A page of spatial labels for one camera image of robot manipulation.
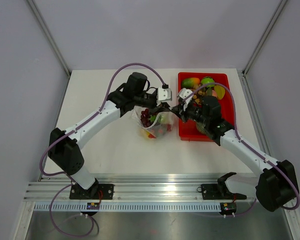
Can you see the peach fruit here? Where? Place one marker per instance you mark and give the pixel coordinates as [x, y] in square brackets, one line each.
[190, 82]

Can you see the yellow star fruit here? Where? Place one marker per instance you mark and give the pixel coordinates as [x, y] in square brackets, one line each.
[218, 92]

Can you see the green netted melon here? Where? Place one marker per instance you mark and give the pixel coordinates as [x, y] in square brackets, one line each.
[202, 128]

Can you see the aluminium rail beam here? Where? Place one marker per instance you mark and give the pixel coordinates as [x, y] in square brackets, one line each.
[131, 188]

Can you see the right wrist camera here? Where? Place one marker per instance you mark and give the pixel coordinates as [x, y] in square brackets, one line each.
[185, 95]

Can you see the green leafy vegetable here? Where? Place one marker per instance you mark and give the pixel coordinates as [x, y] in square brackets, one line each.
[207, 81]

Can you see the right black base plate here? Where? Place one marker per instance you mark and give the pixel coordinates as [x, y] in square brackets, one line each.
[215, 191]

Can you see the tan longan bunch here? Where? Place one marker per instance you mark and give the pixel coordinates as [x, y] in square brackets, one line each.
[198, 96]

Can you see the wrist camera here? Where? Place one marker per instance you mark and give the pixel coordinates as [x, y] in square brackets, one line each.
[163, 94]
[185, 95]

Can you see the white slotted cable duct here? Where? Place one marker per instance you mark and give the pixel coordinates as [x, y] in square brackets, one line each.
[201, 207]

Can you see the clear zip top bag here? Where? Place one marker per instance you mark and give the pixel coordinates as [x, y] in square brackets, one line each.
[153, 125]

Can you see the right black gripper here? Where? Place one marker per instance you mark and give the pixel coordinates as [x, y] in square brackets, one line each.
[181, 112]

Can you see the yellow mango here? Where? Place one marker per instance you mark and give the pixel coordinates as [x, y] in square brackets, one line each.
[147, 134]

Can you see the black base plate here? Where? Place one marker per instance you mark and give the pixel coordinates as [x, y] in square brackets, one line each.
[215, 191]
[101, 191]

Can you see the right aluminium frame post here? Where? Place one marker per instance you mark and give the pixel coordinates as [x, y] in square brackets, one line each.
[265, 35]

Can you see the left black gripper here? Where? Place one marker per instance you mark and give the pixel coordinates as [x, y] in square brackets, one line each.
[162, 106]

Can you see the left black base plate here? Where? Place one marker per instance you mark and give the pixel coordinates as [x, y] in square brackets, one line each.
[101, 191]

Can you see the red plastic tray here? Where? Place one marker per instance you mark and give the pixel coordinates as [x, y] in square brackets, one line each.
[187, 131]

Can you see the dark red grape bunch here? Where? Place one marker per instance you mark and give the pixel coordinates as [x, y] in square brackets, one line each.
[145, 118]

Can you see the left aluminium frame post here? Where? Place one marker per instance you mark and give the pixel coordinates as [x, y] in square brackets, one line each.
[48, 35]

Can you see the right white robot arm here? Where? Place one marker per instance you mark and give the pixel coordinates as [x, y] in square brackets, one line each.
[277, 185]

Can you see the aluminium frame post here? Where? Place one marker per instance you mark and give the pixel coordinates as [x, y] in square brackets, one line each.
[265, 35]
[48, 35]

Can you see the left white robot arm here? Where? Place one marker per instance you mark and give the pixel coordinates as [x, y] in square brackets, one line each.
[65, 146]

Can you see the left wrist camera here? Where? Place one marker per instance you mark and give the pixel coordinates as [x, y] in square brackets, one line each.
[163, 94]

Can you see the pink red grape bunch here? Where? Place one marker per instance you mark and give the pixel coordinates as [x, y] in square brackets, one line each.
[164, 128]

